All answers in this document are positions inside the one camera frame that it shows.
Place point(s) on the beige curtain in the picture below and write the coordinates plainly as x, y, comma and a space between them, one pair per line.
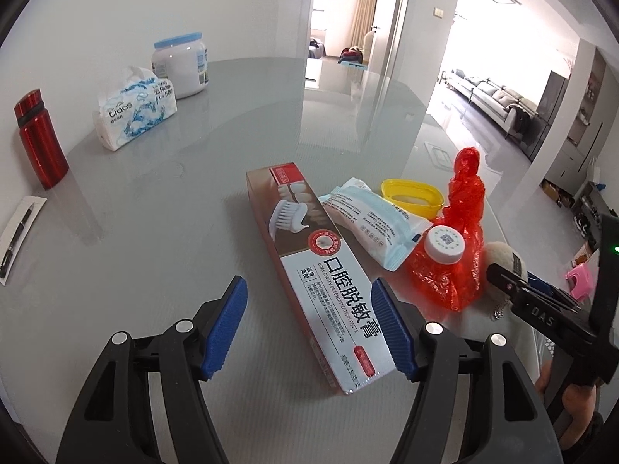
362, 14

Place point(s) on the grey sofa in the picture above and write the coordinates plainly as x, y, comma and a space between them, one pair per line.
488, 94

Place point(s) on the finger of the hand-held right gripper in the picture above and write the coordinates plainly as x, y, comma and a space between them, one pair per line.
546, 314
549, 286

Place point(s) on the white blue tissue pack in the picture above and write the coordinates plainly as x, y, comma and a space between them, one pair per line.
130, 116

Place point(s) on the person's right hand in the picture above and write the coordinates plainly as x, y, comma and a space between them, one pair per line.
582, 411

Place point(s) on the yellow plastic dish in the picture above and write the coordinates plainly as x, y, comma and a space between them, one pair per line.
389, 188

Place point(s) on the red plastic bag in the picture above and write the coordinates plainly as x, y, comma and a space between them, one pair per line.
464, 188

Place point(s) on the shoe rack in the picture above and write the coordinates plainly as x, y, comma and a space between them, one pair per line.
595, 208

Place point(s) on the toothpaste box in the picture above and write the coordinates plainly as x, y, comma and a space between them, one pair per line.
309, 261

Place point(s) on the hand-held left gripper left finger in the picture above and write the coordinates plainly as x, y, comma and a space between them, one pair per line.
225, 328

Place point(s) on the white jar blue lid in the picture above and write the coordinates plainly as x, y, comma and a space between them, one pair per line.
181, 70

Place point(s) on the red thermos bottle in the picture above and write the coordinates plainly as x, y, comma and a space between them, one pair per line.
41, 145

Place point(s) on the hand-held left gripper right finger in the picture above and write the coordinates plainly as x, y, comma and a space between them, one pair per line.
394, 328

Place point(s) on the black pen on paper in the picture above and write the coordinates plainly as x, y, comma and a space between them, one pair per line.
38, 205

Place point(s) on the cardboard box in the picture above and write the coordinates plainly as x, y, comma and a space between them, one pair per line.
556, 191

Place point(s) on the white door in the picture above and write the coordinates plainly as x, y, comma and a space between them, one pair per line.
394, 19

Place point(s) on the light blue mask packet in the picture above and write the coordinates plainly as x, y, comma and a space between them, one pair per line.
372, 217

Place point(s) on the beige plush ball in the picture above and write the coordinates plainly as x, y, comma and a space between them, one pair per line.
503, 254

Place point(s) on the dark jacket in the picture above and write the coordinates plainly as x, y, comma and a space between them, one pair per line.
521, 123

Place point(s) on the dark grey cabinet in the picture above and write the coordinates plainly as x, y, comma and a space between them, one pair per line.
549, 111

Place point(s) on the wall light switch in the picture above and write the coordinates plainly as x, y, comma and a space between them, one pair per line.
438, 11

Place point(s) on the pink plastic stool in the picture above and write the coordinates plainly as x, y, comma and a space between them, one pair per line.
580, 280

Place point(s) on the grey wall cabinet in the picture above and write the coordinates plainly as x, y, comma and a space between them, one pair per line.
580, 121

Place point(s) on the white bottle cap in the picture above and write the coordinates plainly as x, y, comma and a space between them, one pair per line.
445, 244

